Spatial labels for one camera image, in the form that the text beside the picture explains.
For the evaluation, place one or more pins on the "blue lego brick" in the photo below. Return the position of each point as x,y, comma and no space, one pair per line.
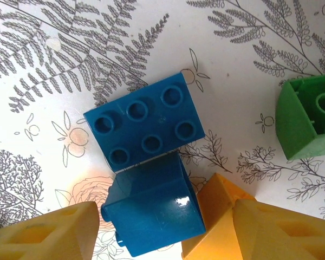
157,216
146,122

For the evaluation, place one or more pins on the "green lego brick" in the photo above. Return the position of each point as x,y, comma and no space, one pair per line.
292,122

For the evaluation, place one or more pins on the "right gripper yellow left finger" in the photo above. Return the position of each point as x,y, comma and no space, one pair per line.
43,238

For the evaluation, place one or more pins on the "white floral tablecloth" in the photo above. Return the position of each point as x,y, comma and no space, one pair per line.
233,40

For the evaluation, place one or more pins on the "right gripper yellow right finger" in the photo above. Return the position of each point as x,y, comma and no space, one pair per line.
287,235

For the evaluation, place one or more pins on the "yellow lego brick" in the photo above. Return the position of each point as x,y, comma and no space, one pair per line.
211,216

